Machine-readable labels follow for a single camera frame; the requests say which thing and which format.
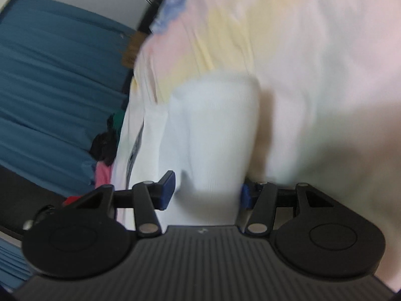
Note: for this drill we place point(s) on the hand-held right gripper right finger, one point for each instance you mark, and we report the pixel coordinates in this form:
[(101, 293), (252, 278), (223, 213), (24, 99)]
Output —
[(246, 197)]

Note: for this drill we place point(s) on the pink cloth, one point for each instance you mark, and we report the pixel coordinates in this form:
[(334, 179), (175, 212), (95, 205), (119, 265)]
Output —
[(103, 175)]

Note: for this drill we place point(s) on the white sweatpants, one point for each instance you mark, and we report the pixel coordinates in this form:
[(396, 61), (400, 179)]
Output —
[(213, 138)]

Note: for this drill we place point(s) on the white printed shirt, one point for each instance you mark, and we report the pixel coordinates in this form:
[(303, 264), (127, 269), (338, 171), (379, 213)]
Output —
[(150, 138)]

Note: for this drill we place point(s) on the red cloth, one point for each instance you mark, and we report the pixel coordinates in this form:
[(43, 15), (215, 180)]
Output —
[(72, 200)]

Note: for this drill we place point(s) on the black cloth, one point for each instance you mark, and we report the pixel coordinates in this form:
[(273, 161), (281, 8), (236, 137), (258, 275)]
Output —
[(105, 147)]

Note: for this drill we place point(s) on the blue curtain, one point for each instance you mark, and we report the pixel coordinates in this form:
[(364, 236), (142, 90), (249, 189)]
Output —
[(12, 263), (47, 84)]

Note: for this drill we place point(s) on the green cloth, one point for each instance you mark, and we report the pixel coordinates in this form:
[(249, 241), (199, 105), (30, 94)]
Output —
[(118, 119)]

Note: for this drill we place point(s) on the bed with pastel sheet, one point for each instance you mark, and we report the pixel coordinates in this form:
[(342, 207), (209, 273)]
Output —
[(313, 69)]

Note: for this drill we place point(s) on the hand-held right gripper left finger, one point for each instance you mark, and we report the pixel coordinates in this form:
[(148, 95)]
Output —
[(167, 191)]

